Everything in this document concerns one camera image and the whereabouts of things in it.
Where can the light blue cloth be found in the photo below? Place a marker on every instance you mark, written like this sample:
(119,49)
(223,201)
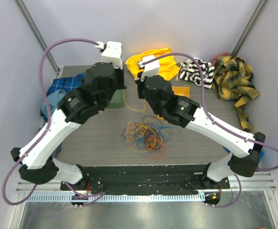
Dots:
(53,100)

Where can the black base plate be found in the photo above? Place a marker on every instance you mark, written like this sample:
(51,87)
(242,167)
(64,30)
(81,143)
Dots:
(147,180)

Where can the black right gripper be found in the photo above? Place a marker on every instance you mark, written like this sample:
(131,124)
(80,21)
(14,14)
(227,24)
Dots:
(140,84)

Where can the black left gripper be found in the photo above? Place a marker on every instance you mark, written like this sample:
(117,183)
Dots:
(120,71)

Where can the blue plaid cloth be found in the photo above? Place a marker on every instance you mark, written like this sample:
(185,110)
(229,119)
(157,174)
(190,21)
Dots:
(67,84)

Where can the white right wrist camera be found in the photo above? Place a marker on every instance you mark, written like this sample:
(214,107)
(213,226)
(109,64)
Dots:
(150,69)

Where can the bright blue cloth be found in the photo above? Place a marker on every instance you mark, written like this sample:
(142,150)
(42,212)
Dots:
(261,152)

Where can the yellow black plaid shirt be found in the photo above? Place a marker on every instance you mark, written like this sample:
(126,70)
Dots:
(233,82)

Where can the black white striped cloth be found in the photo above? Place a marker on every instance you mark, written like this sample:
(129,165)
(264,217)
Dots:
(188,71)

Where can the aluminium frame rail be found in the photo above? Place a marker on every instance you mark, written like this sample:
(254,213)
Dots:
(261,181)

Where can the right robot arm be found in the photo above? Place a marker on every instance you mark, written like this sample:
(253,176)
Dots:
(181,111)

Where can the yellow plastic bin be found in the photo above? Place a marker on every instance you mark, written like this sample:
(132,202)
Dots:
(181,91)

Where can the green plastic bin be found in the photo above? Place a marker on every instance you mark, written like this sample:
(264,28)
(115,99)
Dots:
(117,100)

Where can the yellow cloth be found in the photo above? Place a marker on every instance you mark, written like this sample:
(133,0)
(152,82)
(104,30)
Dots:
(168,68)

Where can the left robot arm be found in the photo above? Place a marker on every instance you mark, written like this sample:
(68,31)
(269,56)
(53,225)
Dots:
(74,109)

